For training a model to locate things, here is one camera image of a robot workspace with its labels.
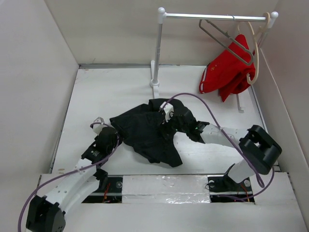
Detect cream wooden hanger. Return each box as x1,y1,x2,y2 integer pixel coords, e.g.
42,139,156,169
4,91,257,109
233,12,273,85

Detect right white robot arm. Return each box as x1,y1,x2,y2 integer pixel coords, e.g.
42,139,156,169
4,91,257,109
168,108,282,190

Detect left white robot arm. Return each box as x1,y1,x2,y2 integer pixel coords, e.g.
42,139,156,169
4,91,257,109
24,124,121,232

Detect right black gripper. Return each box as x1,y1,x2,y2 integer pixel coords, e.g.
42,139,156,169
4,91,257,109
157,111,188,140

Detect black denim trousers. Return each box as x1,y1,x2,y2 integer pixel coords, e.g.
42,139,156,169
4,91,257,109
110,98,188,167

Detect silver foil tape strip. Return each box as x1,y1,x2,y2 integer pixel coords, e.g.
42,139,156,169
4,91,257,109
122,174,211,204

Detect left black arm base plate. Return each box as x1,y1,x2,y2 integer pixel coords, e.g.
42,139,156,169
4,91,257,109
83,175,123,203

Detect grey metal trouser hanger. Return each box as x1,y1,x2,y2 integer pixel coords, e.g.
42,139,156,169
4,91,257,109
198,18,254,66

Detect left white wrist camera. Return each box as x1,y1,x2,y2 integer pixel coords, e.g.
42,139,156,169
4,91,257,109
91,117,105,135

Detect white and silver clothes rack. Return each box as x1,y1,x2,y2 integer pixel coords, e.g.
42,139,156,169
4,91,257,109
150,7,279,99

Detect red garment with white stripes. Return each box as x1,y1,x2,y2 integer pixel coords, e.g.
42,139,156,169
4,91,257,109
199,34,256,103

